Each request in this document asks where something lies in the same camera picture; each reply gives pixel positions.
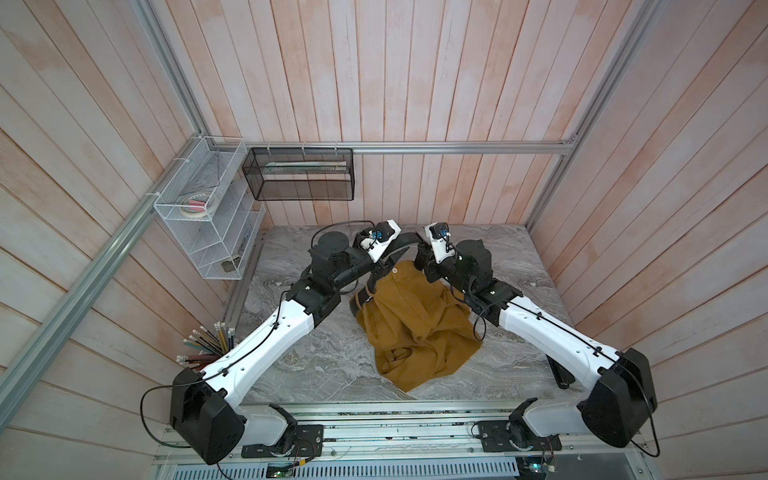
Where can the black leather belt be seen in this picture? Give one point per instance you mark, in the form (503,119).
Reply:
(361,297)

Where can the aluminium base platform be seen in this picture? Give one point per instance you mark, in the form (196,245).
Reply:
(411,440)

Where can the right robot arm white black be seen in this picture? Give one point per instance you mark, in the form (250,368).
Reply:
(620,395)

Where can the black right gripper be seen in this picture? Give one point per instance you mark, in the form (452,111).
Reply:
(431,265)

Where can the mustard yellow trousers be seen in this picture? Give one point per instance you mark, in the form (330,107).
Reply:
(419,330)

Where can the white wire mesh shelf rack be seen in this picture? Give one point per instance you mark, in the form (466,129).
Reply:
(218,246)

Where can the black stapler on table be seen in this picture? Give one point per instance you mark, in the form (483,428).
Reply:
(563,377)

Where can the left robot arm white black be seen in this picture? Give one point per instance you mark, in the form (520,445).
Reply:
(206,406)

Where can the black wire mesh basket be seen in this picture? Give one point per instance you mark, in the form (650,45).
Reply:
(300,174)

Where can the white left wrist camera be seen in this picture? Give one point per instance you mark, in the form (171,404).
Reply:
(376,240)

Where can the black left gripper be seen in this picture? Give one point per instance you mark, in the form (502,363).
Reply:
(382,267)

